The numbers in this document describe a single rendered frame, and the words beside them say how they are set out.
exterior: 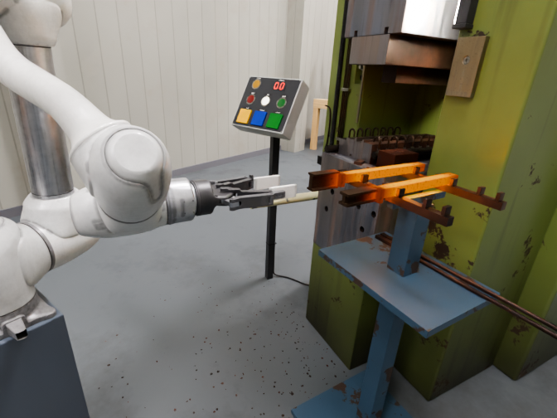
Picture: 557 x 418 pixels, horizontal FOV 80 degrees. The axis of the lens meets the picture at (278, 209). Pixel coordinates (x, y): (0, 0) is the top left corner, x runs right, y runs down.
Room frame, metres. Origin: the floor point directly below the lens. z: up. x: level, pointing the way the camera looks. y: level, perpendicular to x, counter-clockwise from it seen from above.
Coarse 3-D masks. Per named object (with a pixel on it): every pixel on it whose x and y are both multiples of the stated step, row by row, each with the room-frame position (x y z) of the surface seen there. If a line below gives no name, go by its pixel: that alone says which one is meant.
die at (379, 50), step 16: (352, 48) 1.42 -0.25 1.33; (368, 48) 1.34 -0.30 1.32; (384, 48) 1.27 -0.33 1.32; (400, 48) 1.28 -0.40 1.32; (416, 48) 1.32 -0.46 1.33; (432, 48) 1.36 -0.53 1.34; (448, 48) 1.40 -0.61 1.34; (352, 64) 1.41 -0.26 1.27; (368, 64) 1.33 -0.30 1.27; (384, 64) 1.26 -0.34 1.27; (400, 64) 1.29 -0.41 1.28; (416, 64) 1.32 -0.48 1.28; (432, 64) 1.36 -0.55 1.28; (448, 64) 1.41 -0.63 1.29
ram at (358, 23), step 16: (352, 0) 1.45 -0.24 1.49; (368, 0) 1.37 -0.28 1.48; (384, 0) 1.30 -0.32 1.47; (400, 0) 1.23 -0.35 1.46; (416, 0) 1.23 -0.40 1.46; (432, 0) 1.26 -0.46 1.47; (448, 0) 1.30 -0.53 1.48; (352, 16) 1.44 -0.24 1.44; (368, 16) 1.36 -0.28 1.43; (384, 16) 1.29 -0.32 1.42; (400, 16) 1.22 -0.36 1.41; (416, 16) 1.23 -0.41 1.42; (432, 16) 1.27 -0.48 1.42; (448, 16) 1.31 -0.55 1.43; (352, 32) 1.43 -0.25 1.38; (368, 32) 1.35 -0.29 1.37; (384, 32) 1.28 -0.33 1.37; (400, 32) 1.21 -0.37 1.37; (416, 32) 1.24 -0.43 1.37; (432, 32) 1.28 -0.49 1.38; (448, 32) 1.32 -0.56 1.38
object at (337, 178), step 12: (372, 168) 0.90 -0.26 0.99; (384, 168) 0.91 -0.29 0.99; (396, 168) 0.92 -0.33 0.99; (408, 168) 0.95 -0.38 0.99; (420, 168) 0.98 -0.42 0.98; (312, 180) 0.78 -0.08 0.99; (324, 180) 0.80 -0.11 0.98; (336, 180) 0.82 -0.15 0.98; (348, 180) 0.83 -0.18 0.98; (360, 180) 0.85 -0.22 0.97
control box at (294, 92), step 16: (272, 80) 1.78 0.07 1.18; (288, 80) 1.72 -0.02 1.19; (256, 96) 1.78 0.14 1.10; (272, 96) 1.72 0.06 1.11; (288, 96) 1.67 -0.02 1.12; (304, 96) 1.70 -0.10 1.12; (272, 112) 1.67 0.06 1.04; (288, 112) 1.62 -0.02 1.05; (240, 128) 1.77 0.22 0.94; (256, 128) 1.67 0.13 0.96; (288, 128) 1.61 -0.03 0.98
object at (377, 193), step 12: (408, 180) 0.81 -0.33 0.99; (420, 180) 0.81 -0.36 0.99; (432, 180) 0.82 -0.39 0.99; (444, 180) 0.85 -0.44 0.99; (348, 192) 0.68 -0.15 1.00; (360, 192) 0.68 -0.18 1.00; (372, 192) 0.71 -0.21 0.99; (384, 192) 0.71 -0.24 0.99; (408, 192) 0.77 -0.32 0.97; (348, 204) 0.67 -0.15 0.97; (360, 204) 0.68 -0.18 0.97
